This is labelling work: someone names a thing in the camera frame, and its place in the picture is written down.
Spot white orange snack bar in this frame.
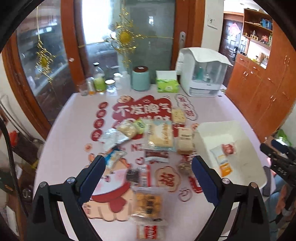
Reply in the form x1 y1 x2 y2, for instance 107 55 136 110
210 145 232 177

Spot brown nut candy packet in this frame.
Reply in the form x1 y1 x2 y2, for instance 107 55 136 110
177 162 193 177

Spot beige sandwich biscuit packet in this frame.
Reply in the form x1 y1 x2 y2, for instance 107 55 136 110
177 127 194 154

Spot blue white biscuit packet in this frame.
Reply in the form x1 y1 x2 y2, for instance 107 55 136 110
105 150 127 169

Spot dark chocolate cookie packet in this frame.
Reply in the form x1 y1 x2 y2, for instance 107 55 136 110
126 168 141 184

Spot red white wafer packet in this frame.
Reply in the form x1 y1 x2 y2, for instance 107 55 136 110
137 225 166 240

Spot fried snack clear bag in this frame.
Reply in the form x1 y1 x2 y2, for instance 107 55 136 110
130 187 168 225

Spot square soda cracker packet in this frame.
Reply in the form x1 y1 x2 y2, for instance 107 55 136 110
171 108 186 125

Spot silver foil snack packet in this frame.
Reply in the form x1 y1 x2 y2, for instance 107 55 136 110
99 128 129 152

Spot dark red snack packet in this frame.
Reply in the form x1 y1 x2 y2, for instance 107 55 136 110
144 150 169 163

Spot large yellow cake packet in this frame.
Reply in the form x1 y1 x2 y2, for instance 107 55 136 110
142 120 176 152

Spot yellow cracker packet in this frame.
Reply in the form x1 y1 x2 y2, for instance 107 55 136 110
116 120 138 139

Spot green small snack packet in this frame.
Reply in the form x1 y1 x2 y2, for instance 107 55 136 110
133 118 147 135

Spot white plastic storage bin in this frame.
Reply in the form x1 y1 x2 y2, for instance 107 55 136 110
193 121 267 189

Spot orange wooden cabinet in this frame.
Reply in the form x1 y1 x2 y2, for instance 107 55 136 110
226 9 295 142

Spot red lidded glass jar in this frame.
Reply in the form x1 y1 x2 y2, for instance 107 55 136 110
9 131 19 147

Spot pink printed tablecloth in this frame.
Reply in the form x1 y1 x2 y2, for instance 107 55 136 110
33 84 270 241

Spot white desktop cup cabinet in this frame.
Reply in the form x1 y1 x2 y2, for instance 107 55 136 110
175 47 233 97

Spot green tissue pack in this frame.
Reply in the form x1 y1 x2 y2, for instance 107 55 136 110
156 70 179 93

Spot clear drinking glass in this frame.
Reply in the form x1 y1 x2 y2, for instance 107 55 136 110
77 82 89 96

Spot silver orange tin can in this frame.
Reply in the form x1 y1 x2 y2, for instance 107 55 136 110
86 77 96 95

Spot glass bottle green label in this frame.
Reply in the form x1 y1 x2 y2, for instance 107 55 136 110
93 62 106 93

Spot small glass jar white lid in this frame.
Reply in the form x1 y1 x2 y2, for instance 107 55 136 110
105 79 116 93

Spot teal canister brown lid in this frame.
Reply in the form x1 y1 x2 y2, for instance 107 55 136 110
132 66 151 91

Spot white pill bottle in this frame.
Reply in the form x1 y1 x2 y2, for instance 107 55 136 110
113 73 122 90

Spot white squeeze bottle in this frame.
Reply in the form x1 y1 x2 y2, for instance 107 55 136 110
121 71 131 90

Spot wooden glass sliding door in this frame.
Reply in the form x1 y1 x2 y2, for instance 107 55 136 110
1 1 206 138

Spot black cable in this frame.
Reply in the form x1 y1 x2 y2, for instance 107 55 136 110
0 117 30 218

